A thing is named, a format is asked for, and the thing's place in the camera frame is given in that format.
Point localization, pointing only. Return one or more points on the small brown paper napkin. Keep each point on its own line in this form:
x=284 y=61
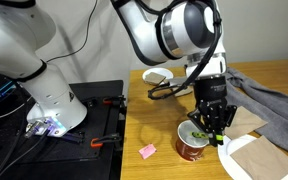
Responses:
x=154 y=78

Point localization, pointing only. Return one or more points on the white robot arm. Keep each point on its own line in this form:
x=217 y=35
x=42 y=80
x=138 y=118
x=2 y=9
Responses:
x=14 y=36

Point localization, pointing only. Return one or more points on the small white bowl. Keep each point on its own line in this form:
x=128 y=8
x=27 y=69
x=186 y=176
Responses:
x=157 y=70

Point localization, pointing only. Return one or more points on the brown paper with pink label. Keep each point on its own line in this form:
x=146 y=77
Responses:
x=184 y=92

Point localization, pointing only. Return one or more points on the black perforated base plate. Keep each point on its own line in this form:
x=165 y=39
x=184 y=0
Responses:
x=94 y=121

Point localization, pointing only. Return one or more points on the orange black clamp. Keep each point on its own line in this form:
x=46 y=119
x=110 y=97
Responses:
x=104 y=140
x=114 y=100

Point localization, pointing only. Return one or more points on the pink sachet packet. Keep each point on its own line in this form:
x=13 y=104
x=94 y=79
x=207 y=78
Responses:
x=147 y=151

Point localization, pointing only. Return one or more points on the large white plate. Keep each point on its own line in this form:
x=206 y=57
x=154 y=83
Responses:
x=227 y=156

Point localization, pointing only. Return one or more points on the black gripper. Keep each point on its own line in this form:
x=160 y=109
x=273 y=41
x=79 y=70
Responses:
x=210 y=91

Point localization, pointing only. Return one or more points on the large brown paper napkin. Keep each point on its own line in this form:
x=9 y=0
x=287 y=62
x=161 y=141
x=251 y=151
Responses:
x=264 y=160

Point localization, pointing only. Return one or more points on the red white mug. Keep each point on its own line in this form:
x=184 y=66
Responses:
x=189 y=150

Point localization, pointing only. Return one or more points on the green yellow highlighter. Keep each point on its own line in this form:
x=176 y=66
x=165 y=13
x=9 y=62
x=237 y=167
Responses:
x=197 y=134

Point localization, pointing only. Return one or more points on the grey hoodie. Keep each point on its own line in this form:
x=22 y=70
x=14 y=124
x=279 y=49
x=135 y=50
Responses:
x=277 y=110

